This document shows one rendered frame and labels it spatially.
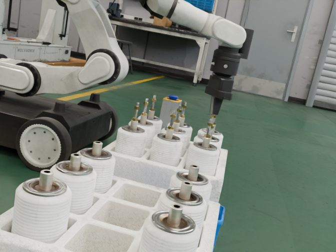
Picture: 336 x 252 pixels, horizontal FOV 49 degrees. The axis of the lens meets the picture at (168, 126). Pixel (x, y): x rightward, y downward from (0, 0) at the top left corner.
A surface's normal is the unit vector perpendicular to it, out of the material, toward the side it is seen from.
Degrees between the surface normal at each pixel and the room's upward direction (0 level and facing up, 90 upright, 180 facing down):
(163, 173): 90
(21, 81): 90
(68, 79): 106
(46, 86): 90
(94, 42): 90
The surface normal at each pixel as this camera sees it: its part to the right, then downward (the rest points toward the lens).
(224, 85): 0.36, 0.27
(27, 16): -0.19, 0.18
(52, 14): -0.11, -0.20
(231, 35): 0.11, 0.24
